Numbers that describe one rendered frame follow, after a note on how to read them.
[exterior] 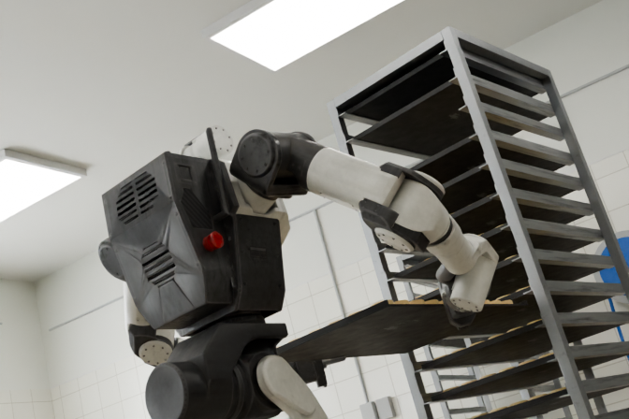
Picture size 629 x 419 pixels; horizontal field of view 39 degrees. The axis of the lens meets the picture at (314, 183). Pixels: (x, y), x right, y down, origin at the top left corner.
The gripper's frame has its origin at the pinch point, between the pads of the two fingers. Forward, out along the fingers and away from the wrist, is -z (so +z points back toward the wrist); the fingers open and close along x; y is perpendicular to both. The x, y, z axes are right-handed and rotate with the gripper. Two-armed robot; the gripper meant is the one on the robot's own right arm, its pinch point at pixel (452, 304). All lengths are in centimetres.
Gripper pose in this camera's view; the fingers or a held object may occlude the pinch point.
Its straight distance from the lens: 200.3
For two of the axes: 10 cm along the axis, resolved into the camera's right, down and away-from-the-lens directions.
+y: -9.6, 2.2, -1.4
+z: 0.5, -3.6, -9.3
